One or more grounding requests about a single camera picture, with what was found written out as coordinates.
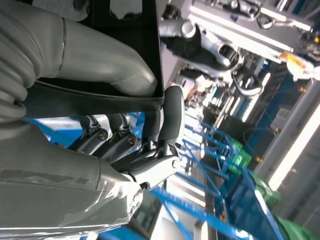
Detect blue steel shelf rack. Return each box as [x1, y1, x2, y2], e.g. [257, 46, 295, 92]
[25, 112, 287, 240]

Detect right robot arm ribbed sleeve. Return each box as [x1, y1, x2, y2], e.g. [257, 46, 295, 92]
[0, 54, 29, 123]

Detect green plastic crate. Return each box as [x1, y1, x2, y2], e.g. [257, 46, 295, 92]
[275, 215, 320, 240]
[250, 172, 282, 207]
[229, 137, 252, 175]

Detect white yellow plastic bag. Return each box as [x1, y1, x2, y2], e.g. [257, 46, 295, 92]
[279, 50, 320, 83]

